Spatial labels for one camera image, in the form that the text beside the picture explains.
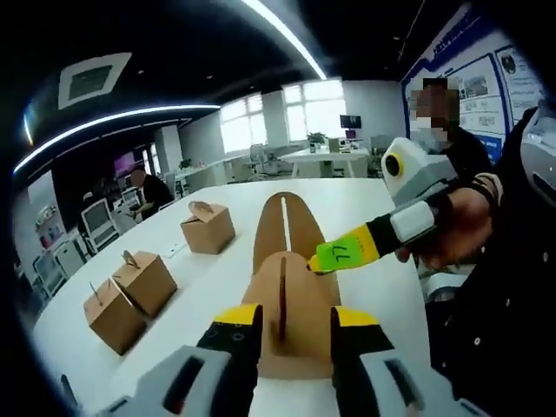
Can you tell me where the purple wall screen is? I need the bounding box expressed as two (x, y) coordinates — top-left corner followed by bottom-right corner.
(113, 151), (136, 175)

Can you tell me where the brown paper box with handle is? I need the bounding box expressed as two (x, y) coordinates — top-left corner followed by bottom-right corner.
(111, 248), (179, 321)
(83, 277), (148, 357)
(179, 200), (237, 255)
(240, 190), (345, 384)

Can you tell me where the white mesh office chair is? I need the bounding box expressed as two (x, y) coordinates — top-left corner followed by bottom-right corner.
(79, 199), (122, 254)

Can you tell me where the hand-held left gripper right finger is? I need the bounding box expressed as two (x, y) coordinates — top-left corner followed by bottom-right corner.
(329, 305), (479, 417)

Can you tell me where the white chest device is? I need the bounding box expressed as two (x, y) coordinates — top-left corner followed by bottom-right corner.
(518, 105), (556, 206)

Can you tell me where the person's right hand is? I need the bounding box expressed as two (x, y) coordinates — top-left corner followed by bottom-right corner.
(395, 186), (494, 272)

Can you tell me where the ceiling air conditioner vent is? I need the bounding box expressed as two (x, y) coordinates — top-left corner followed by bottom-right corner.
(56, 51), (133, 110)

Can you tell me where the blue wall poster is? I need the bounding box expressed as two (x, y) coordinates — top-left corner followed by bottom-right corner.
(399, 3), (549, 167)

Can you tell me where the person's black jacket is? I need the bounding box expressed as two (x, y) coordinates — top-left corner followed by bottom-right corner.
(424, 186), (556, 407)

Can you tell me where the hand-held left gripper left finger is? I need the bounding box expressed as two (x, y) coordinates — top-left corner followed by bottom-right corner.
(106, 302), (265, 417)

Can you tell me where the long ceiling light strip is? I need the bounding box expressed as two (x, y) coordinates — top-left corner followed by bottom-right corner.
(240, 0), (329, 82)

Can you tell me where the bright window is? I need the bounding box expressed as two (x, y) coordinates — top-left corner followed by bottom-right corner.
(281, 79), (348, 142)
(218, 92), (267, 154)

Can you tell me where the white office desk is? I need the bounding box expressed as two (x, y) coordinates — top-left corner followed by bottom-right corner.
(276, 147), (371, 180)

